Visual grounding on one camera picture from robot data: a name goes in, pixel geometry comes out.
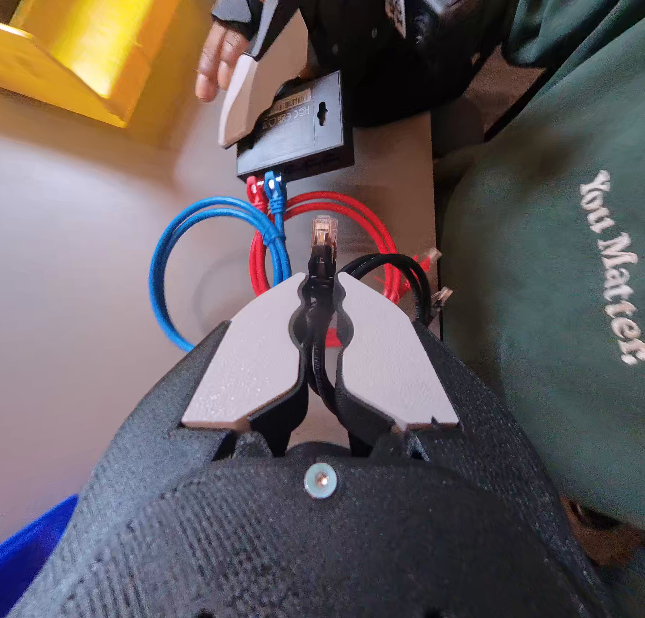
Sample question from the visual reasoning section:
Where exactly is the red ethernet cable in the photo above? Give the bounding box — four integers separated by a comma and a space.
245, 175, 443, 350

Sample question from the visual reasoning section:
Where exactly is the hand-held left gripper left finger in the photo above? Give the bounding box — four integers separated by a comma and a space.
180, 272, 310, 457

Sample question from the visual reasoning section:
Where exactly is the blue plastic bin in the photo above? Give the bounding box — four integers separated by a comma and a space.
0, 494, 80, 592

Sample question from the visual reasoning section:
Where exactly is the blue ethernet cable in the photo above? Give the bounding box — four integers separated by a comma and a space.
148, 170, 294, 353

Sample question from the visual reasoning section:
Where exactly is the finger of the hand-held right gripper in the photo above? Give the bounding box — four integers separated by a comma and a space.
217, 53, 261, 149

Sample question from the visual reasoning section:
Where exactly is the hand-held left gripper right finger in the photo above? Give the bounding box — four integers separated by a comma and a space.
333, 271, 460, 460

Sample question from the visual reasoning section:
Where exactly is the black network switch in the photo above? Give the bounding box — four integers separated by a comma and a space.
235, 70, 356, 182

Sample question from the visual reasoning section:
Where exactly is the yellow plastic bin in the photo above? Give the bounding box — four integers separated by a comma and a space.
0, 0, 190, 128

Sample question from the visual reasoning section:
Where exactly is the person's right hand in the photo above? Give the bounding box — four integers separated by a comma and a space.
195, 0, 284, 103

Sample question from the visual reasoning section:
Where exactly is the person's green sweatshirt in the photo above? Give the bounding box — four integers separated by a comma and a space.
432, 0, 645, 534

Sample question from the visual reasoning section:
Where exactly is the black ethernet cable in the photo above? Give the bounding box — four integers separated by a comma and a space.
290, 214, 455, 418

